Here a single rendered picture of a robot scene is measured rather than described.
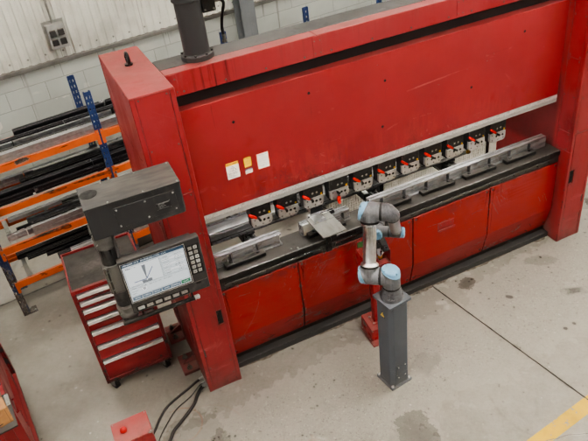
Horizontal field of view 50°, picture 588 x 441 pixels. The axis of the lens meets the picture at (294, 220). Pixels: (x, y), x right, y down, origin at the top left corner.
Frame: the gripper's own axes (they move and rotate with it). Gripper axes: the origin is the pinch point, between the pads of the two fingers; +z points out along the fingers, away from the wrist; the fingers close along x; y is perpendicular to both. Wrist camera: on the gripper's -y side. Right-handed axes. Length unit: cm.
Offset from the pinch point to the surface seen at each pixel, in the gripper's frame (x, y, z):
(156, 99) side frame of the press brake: 126, 12, -152
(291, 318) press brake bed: 68, 12, 47
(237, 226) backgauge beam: 89, 52, -20
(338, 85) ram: 10, 42, -117
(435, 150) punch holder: -66, 43, -44
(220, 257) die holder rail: 109, 24, -20
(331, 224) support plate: 29.1, 18.7, -25.4
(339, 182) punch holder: 15, 35, -47
